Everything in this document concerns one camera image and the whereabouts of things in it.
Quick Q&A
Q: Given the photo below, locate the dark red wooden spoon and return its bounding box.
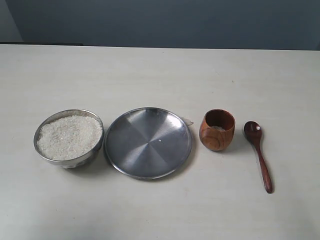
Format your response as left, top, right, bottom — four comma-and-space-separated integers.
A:
243, 121, 274, 194

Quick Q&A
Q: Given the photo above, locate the steel bowl of rice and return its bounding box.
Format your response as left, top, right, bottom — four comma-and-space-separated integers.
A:
33, 109, 105, 169

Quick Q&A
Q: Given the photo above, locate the round steel plate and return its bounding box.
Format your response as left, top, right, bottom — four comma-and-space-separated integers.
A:
103, 107, 193, 180

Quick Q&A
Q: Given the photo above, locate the clear tape piece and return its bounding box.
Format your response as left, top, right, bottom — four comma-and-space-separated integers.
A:
181, 117, 194, 126

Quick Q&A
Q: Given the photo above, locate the brown wooden cup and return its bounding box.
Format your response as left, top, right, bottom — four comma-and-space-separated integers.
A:
199, 109, 236, 151

